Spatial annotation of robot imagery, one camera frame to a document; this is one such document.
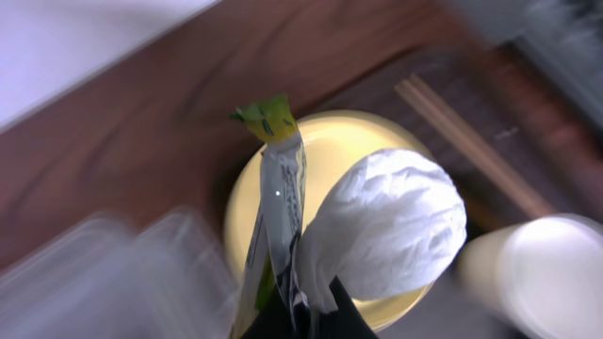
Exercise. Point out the wooden chopstick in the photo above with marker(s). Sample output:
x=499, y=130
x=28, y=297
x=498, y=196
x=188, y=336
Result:
x=452, y=136
x=476, y=141

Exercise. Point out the white paper cup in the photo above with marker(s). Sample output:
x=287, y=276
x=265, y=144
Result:
x=544, y=276

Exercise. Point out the white tissue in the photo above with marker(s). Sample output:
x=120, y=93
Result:
x=392, y=223

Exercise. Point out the wooden chopstick right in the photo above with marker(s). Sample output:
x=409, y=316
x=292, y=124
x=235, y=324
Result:
x=476, y=141

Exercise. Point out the wooden chopstick left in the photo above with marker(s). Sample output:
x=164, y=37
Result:
x=452, y=136

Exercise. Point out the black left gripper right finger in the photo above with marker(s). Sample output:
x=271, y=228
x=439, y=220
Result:
x=345, y=322

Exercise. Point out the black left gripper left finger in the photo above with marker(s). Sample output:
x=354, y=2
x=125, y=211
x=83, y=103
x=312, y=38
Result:
x=273, y=322

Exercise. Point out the grey dishwasher rack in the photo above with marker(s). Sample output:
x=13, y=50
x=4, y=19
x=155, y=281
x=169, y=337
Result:
x=563, y=38

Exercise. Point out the green yellow snack wrapper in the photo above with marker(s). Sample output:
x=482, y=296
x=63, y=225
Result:
x=270, y=263

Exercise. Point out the clear plastic waste bin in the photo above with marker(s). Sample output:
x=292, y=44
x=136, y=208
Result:
x=102, y=279

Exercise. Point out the yellow plate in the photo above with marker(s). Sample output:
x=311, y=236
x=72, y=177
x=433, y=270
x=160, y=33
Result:
x=333, y=141

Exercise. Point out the dark brown serving tray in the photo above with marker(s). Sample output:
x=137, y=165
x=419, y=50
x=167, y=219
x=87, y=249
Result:
x=504, y=175

